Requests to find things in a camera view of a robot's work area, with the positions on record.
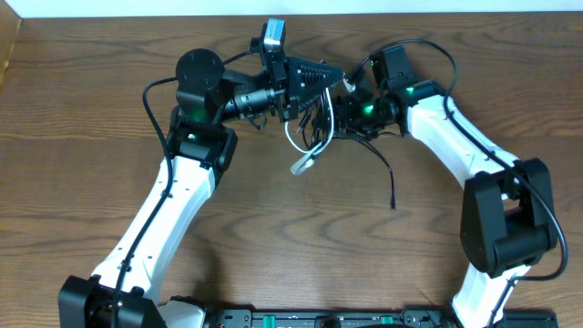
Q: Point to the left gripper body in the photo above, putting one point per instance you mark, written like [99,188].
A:
[276,73]

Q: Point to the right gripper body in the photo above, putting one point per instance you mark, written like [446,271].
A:
[362,119]

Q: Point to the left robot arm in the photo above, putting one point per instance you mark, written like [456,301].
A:
[124,289]

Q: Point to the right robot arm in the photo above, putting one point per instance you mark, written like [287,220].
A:
[508,222]

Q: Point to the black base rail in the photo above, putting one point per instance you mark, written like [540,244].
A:
[319,319]

